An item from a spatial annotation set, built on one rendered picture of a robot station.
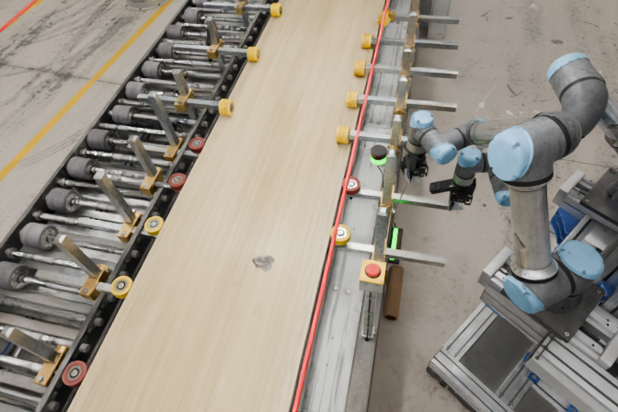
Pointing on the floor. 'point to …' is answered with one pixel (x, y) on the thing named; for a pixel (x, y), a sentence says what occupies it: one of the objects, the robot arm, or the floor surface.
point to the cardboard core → (394, 293)
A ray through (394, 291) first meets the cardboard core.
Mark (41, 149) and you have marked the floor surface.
